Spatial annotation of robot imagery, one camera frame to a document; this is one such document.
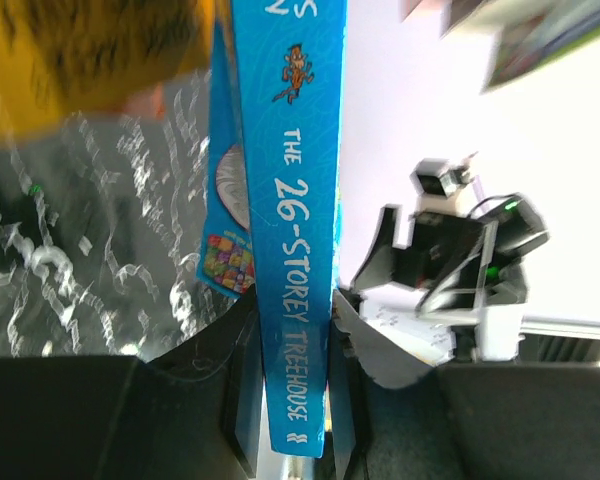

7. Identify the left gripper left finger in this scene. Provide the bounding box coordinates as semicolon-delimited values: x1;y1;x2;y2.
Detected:
0;291;263;479

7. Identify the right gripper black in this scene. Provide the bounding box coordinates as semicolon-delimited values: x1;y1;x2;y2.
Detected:
352;205;498;313

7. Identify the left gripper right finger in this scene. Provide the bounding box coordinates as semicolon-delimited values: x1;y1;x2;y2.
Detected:
328;292;600;479

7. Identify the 26-storey treehouse blue book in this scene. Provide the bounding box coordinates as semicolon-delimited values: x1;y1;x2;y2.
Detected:
198;1;347;458

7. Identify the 65-storey treehouse green book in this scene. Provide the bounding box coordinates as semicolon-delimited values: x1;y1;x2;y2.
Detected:
484;1;600;92

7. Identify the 130-storey treehouse orange book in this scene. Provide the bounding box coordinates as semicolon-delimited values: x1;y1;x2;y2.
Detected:
0;0;215;145

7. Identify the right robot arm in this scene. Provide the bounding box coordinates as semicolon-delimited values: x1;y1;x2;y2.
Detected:
352;193;549;362

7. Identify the pink three-tier shelf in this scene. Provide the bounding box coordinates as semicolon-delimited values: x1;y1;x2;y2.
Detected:
399;0;453;20

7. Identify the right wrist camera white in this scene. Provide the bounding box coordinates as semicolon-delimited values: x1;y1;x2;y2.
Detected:
411;159;472;198

